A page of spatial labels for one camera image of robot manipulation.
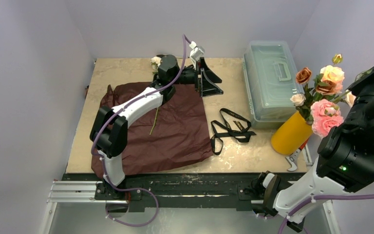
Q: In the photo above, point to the aluminium frame rail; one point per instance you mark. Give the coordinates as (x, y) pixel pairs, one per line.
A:
(179, 193)

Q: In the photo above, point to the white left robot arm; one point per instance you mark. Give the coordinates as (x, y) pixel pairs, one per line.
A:
(109, 132)

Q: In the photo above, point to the black printed ribbon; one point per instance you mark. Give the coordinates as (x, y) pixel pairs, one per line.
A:
(222, 130)

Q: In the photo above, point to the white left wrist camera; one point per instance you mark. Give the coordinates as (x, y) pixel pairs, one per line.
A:
(196, 53)

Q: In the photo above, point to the clear plastic storage box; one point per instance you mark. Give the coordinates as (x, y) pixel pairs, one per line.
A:
(270, 78)

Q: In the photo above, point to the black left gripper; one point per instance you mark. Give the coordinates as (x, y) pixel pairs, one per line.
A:
(208, 81)

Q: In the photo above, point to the brown orange flower stem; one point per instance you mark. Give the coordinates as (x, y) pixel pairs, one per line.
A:
(314, 88)

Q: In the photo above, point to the pink peony flower stem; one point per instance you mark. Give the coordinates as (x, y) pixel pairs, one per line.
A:
(326, 115)

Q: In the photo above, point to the small cream rose stem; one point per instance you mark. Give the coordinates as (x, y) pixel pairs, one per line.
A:
(298, 101)

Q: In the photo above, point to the black table edge rail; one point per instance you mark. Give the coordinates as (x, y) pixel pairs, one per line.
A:
(249, 179)

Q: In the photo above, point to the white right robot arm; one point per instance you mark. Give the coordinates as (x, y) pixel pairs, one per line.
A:
(345, 165)

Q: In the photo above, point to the yellow cylinder vase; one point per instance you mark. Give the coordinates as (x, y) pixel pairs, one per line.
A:
(291, 135)

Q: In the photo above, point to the dark red wrapping paper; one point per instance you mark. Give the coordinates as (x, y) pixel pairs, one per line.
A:
(173, 136)

